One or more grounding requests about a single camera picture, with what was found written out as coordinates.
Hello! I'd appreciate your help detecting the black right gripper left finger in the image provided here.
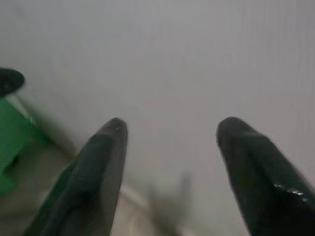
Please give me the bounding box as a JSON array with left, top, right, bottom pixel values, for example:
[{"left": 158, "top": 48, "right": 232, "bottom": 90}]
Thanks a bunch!
[{"left": 22, "top": 117, "right": 128, "bottom": 236}]

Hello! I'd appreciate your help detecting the green plastic stool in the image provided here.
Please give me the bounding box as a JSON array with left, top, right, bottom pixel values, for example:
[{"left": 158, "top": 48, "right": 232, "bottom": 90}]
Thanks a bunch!
[{"left": 0, "top": 94, "right": 51, "bottom": 196}]

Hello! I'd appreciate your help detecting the dark round object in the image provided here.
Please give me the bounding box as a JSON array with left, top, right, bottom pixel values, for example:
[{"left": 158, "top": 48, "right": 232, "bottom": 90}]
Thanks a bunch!
[{"left": 0, "top": 67, "right": 26, "bottom": 97}]

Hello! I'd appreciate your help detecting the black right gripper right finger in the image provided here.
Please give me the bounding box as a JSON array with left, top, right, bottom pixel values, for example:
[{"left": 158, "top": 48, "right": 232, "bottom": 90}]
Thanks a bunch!
[{"left": 216, "top": 116, "right": 315, "bottom": 236}]

